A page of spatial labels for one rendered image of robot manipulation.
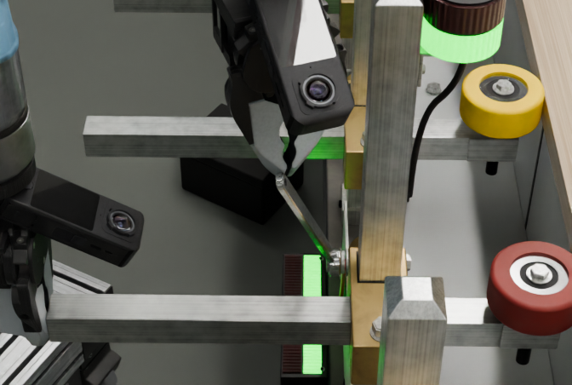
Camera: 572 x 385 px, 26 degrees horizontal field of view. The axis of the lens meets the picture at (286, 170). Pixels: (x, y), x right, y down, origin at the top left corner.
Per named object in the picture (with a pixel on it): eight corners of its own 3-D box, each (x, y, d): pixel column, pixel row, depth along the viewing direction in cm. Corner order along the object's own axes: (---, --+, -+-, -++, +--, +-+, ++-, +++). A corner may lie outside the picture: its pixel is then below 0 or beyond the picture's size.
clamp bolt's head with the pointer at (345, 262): (323, 322, 123) (326, 270, 110) (323, 298, 124) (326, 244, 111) (342, 322, 123) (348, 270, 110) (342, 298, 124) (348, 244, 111)
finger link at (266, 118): (265, 139, 101) (263, 46, 95) (289, 185, 97) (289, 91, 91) (228, 146, 100) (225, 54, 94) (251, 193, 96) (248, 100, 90)
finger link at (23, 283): (27, 302, 106) (12, 230, 100) (48, 303, 106) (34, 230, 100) (17, 345, 102) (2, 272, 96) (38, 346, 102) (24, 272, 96)
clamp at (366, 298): (350, 385, 104) (351, 346, 101) (346, 269, 114) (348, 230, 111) (416, 386, 104) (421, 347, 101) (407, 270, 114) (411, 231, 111)
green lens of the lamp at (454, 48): (421, 62, 89) (423, 37, 88) (415, 14, 94) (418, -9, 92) (505, 63, 89) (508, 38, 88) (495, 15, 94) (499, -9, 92)
